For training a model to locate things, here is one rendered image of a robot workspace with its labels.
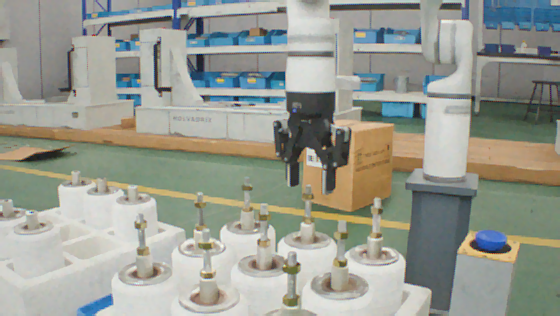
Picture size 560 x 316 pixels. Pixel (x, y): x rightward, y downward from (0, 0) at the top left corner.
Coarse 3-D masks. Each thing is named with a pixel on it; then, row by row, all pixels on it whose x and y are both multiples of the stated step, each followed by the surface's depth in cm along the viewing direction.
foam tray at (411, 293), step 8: (408, 288) 73; (416, 288) 72; (424, 288) 72; (408, 296) 71; (416, 296) 70; (424, 296) 70; (408, 304) 67; (416, 304) 67; (424, 304) 69; (104, 312) 64; (112, 312) 65; (400, 312) 65; (408, 312) 65; (416, 312) 65; (424, 312) 70
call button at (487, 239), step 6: (480, 234) 54; (486, 234) 54; (492, 234) 54; (498, 234) 54; (504, 234) 54; (480, 240) 53; (486, 240) 53; (492, 240) 52; (498, 240) 52; (504, 240) 53; (480, 246) 54; (486, 246) 53; (492, 246) 53; (498, 246) 52
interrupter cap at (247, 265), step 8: (248, 256) 68; (272, 256) 68; (280, 256) 68; (240, 264) 65; (248, 264) 65; (272, 264) 66; (280, 264) 65; (248, 272) 62; (256, 272) 63; (264, 272) 62; (272, 272) 63; (280, 272) 62
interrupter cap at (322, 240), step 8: (296, 232) 78; (320, 232) 77; (288, 240) 74; (296, 240) 75; (320, 240) 74; (328, 240) 74; (296, 248) 72; (304, 248) 71; (312, 248) 71; (320, 248) 72
